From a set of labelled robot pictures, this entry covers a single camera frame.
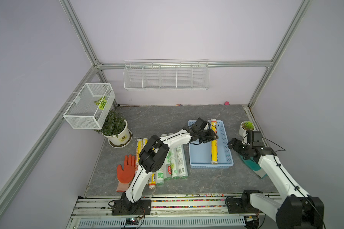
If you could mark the yellow plastic wrap roll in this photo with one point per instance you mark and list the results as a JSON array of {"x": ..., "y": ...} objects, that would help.
[{"x": 214, "y": 150}]

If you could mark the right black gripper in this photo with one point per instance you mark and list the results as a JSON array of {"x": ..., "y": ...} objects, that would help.
[{"x": 236, "y": 147}]

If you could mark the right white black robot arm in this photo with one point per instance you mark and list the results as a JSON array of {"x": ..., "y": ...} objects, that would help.
[{"x": 298, "y": 210}]

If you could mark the small white potted succulent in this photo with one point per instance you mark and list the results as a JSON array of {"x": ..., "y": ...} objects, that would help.
[{"x": 246, "y": 126}]

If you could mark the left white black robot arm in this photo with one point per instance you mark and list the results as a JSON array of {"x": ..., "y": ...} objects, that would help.
[{"x": 153, "y": 155}]

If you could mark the white wire shelf back wall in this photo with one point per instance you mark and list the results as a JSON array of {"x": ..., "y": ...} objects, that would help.
[{"x": 167, "y": 74}]

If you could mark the green work glove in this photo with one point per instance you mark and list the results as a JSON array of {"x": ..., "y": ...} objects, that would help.
[{"x": 254, "y": 167}]

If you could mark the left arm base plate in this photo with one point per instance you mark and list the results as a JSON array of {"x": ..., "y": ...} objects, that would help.
[{"x": 124, "y": 207}]

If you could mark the aluminium rail frame front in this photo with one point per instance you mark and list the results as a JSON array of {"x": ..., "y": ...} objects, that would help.
[{"x": 172, "y": 211}]

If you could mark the green leaf in wire basket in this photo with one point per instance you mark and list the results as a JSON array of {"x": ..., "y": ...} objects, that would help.
[{"x": 101, "y": 103}]

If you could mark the white wire basket left wall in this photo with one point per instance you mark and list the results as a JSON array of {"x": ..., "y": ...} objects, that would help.
[{"x": 83, "y": 113}]

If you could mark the light blue plastic basket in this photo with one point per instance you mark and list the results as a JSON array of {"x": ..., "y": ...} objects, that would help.
[{"x": 200, "y": 155}]

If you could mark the yellow wrap roll leftmost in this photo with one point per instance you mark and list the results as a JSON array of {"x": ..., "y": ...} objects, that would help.
[{"x": 138, "y": 150}]

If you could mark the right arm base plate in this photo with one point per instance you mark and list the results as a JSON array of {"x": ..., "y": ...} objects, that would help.
[{"x": 238, "y": 204}]

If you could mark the large potted green plant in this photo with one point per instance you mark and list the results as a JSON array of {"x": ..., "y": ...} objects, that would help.
[{"x": 115, "y": 130}]

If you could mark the red orange work glove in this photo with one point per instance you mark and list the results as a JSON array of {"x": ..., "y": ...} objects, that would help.
[{"x": 126, "y": 173}]

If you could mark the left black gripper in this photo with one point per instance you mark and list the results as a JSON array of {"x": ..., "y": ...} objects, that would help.
[{"x": 211, "y": 137}]

